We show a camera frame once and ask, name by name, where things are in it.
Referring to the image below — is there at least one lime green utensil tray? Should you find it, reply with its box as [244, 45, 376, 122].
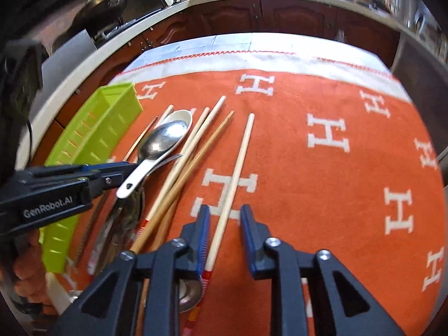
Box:
[43, 83, 144, 274]

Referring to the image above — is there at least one black wok with lid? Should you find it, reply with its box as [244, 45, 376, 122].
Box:
[67, 0, 128, 36]

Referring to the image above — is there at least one person's left hand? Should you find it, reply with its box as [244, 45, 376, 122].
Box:
[13, 229, 57, 316]

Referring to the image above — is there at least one bamboo chopstick red-striped end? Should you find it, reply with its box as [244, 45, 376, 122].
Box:
[181, 113, 255, 336]

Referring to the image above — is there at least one white ceramic spoon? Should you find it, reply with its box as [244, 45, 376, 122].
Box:
[116, 109, 192, 199]

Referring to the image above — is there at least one orange H-pattern cloth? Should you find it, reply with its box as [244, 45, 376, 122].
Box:
[55, 32, 447, 336]

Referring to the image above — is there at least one large steel spoon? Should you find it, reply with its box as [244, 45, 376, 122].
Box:
[87, 120, 190, 275]

